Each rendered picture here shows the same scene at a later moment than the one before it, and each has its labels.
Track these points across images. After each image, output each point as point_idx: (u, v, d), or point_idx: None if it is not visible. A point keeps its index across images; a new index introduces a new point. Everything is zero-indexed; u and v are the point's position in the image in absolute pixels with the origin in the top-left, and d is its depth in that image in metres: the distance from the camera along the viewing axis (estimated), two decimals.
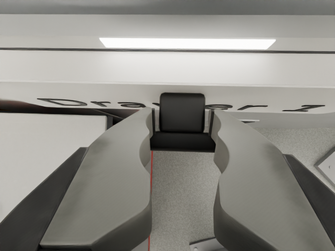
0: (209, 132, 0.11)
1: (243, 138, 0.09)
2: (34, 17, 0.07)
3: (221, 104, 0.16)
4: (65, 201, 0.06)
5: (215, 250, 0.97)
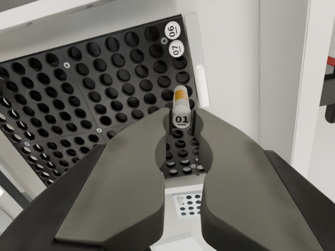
0: (192, 132, 0.11)
1: (226, 136, 0.09)
2: None
3: None
4: (80, 197, 0.06)
5: None
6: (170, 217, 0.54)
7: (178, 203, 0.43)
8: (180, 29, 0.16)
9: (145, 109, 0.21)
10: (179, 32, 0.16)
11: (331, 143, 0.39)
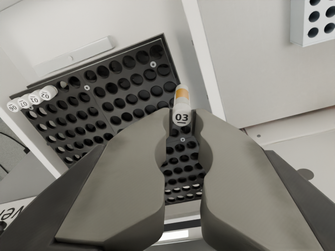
0: (192, 132, 0.11)
1: (226, 136, 0.09)
2: (200, 250, 0.25)
3: None
4: (80, 197, 0.06)
5: None
6: None
7: (185, 114, 0.12)
8: (15, 98, 0.22)
9: (92, 118, 0.23)
10: (10, 102, 0.21)
11: None
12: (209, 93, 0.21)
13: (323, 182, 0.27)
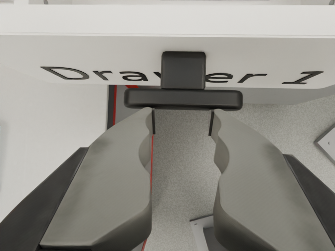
0: (209, 132, 0.11)
1: (243, 138, 0.09)
2: None
3: (221, 72, 0.17)
4: (65, 201, 0.06)
5: None
6: None
7: None
8: None
9: None
10: None
11: None
12: None
13: None
